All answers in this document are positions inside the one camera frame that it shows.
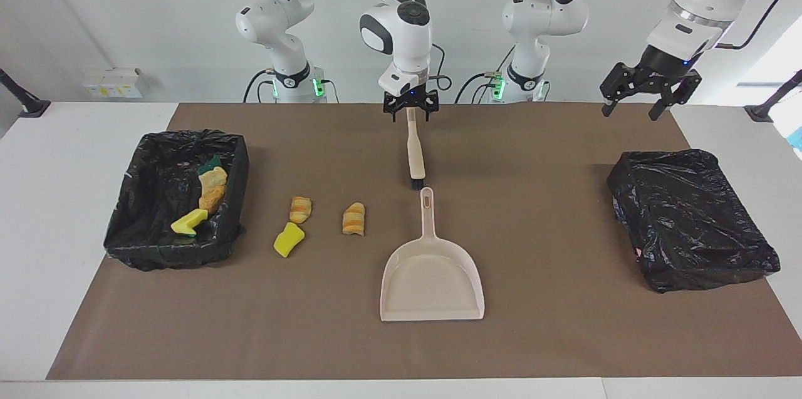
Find black base power cable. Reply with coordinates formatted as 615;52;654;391
456;48;516;104
243;69;276;103

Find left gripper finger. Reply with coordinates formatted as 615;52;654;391
648;69;702;122
600;63;640;118

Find brown oval bread bun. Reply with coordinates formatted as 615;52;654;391
199;186;226;215

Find pale pink plastic dustpan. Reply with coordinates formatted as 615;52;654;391
380;187;486;323

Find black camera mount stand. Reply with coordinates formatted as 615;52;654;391
744;70;802;123
0;68;51;118

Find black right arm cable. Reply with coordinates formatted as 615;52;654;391
233;0;453;91

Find bin with black bag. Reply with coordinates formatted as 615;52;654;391
606;148;782;294
103;130;250;272

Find beige brush black bristles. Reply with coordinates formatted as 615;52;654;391
406;108;427;191

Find pale torn bread piece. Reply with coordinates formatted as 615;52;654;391
199;167;228;194

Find striped croissant bread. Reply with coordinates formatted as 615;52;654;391
289;196;313;224
342;202;367;237

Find white wall socket box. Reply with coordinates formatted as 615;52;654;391
81;68;143;100

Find brown table mat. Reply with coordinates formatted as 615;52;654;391
46;103;802;381

